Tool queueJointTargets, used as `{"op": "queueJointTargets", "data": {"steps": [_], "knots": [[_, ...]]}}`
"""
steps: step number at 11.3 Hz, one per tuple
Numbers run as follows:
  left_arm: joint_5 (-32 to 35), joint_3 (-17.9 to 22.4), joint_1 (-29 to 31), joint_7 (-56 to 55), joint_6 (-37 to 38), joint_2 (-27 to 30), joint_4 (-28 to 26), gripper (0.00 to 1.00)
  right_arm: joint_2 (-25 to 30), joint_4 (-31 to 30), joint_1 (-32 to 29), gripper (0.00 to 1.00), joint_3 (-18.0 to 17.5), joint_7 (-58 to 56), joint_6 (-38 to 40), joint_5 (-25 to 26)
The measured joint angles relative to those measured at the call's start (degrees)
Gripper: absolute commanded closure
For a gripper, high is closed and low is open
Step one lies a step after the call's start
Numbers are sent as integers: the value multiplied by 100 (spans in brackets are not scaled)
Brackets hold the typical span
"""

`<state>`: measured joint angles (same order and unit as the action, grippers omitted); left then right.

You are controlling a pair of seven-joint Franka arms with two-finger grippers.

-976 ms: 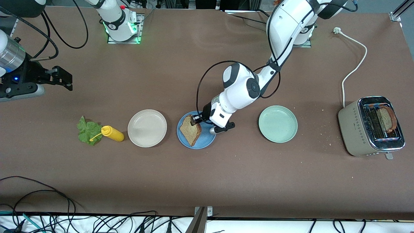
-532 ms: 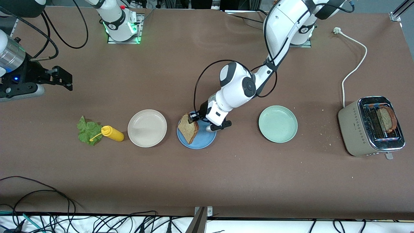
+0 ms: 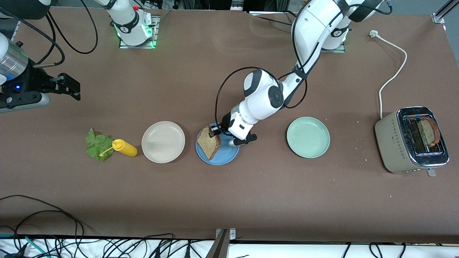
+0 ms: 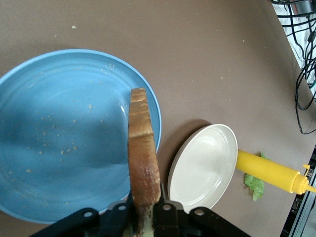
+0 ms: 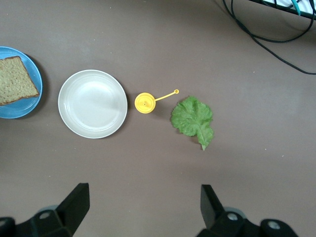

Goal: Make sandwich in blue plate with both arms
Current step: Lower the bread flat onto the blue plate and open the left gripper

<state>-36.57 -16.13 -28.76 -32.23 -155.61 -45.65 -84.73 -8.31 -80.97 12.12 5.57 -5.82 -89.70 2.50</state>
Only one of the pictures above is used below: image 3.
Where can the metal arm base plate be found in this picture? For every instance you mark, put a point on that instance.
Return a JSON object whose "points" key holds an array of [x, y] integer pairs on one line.
{"points": [[337, 50], [138, 47]]}

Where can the aluminium frame profile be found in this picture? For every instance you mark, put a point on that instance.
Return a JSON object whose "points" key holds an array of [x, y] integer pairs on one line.
{"points": [[15, 34], [439, 16]]}

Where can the pale green round plate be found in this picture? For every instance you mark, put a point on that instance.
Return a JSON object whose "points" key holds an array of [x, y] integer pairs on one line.
{"points": [[308, 137]]}

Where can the brown bread slice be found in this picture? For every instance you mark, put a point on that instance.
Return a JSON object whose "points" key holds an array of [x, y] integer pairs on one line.
{"points": [[429, 132], [208, 145]]}

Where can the beige round plate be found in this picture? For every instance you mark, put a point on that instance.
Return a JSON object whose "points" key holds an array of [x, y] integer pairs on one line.
{"points": [[163, 142]]}

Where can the blue round plate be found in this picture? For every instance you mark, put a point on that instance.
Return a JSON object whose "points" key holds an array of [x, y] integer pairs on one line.
{"points": [[226, 154]]}

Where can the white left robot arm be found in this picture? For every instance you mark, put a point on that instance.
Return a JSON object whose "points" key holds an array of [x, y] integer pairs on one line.
{"points": [[265, 96]]}

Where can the green lettuce leaf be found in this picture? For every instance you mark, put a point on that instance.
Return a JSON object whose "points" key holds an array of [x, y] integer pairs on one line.
{"points": [[96, 147]]}

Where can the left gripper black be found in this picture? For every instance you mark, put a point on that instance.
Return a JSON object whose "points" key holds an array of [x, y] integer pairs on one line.
{"points": [[225, 120]]}

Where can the beige chrome toaster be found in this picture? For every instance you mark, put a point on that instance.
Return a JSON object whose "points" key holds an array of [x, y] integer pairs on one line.
{"points": [[389, 143]]}

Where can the yellow mustard squeeze bottle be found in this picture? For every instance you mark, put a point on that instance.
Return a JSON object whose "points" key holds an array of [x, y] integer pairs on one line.
{"points": [[125, 147]]}

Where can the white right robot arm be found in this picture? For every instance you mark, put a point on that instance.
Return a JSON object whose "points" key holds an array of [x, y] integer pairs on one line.
{"points": [[131, 25]]}

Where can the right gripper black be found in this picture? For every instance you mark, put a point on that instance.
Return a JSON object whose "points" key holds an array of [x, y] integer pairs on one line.
{"points": [[36, 81]]}

